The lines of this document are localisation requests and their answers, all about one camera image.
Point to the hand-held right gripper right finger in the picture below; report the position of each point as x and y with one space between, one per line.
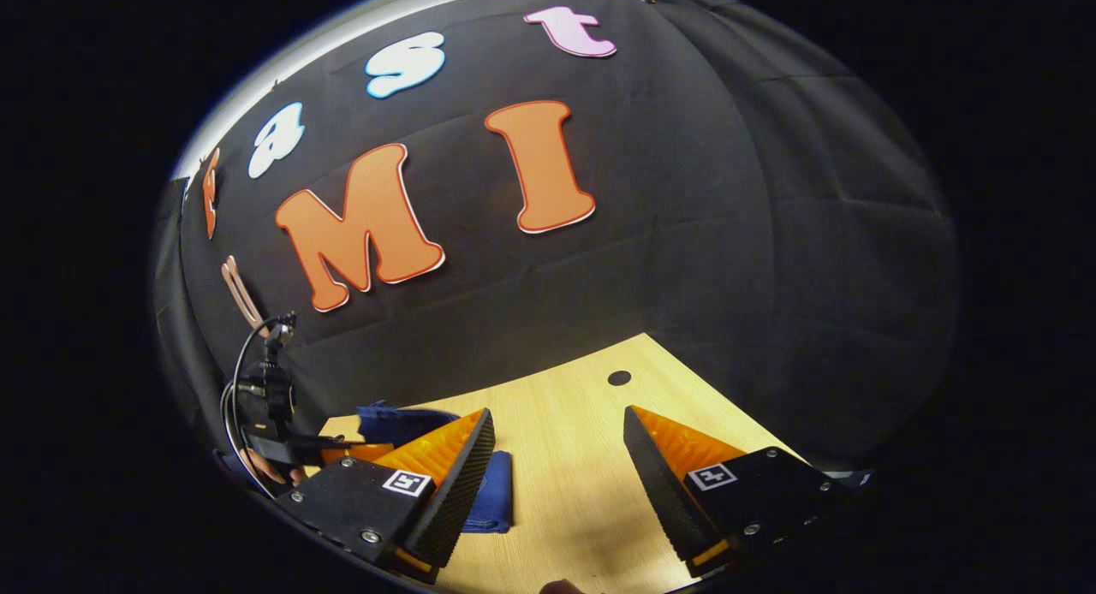
668 500

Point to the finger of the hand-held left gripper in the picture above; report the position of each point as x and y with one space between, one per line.
291 448

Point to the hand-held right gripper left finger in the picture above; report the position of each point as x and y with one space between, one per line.
454 500

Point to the blue jeans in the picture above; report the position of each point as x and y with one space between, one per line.
495 491

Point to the black backdrop cloth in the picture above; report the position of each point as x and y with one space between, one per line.
685 192

